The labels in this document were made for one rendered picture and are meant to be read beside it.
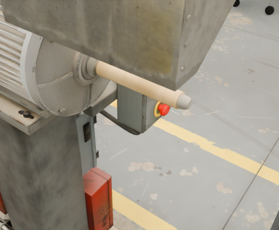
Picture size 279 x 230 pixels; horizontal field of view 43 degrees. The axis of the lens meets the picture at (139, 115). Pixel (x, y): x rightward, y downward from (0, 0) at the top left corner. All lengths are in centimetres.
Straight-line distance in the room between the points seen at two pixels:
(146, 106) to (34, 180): 37
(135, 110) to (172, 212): 109
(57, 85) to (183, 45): 36
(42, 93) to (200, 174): 163
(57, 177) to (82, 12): 73
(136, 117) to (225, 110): 175
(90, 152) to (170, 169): 103
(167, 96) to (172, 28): 26
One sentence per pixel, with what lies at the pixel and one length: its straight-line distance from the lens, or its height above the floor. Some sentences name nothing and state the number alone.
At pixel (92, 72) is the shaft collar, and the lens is 70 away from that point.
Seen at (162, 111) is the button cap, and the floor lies 98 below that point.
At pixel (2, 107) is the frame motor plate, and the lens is 86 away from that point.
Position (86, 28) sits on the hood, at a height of 142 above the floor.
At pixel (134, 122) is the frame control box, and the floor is 95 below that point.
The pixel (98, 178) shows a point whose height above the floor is 62.
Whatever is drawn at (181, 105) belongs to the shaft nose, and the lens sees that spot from 61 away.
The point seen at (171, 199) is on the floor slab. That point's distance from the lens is 206.
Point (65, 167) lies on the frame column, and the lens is 111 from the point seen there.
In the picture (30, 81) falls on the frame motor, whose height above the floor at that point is 126.
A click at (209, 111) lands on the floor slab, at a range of 268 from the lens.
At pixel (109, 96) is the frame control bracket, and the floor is 103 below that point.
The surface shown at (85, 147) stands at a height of 78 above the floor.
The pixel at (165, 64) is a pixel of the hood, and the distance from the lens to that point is 40.
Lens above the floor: 162
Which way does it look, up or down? 39 degrees down
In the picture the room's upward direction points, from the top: 2 degrees clockwise
